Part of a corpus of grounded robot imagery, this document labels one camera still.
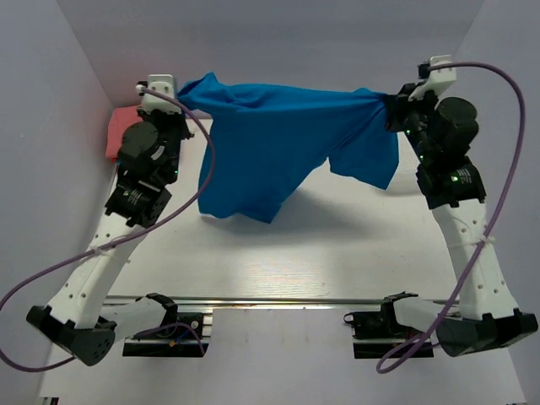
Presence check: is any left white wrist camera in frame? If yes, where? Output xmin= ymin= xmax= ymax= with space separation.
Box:
xmin=136 ymin=74 xmax=181 ymax=114

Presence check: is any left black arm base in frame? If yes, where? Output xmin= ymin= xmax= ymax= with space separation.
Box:
xmin=122 ymin=293 xmax=212 ymax=359

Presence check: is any blue t-shirt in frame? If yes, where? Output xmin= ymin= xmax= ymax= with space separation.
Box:
xmin=177 ymin=73 xmax=399 ymax=224

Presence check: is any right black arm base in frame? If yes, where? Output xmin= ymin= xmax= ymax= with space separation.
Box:
xmin=343 ymin=292 xmax=442 ymax=359

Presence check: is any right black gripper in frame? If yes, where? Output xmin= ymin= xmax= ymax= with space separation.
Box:
xmin=386 ymin=81 xmax=442 ymax=163

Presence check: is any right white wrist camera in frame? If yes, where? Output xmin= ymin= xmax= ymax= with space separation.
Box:
xmin=408 ymin=55 xmax=456 ymax=101

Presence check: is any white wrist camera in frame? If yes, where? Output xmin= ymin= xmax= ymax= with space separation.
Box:
xmin=136 ymin=74 xmax=181 ymax=114
xmin=408 ymin=55 xmax=456 ymax=101

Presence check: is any aluminium table edge rail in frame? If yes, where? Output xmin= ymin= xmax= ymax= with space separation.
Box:
xmin=105 ymin=296 xmax=461 ymax=310

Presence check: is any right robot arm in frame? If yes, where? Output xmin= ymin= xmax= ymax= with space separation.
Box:
xmin=381 ymin=84 xmax=538 ymax=357

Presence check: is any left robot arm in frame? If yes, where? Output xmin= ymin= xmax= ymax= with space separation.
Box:
xmin=26 ymin=109 xmax=191 ymax=366

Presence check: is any pink folded t-shirt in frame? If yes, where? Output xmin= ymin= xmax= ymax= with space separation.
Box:
xmin=105 ymin=105 xmax=142 ymax=159

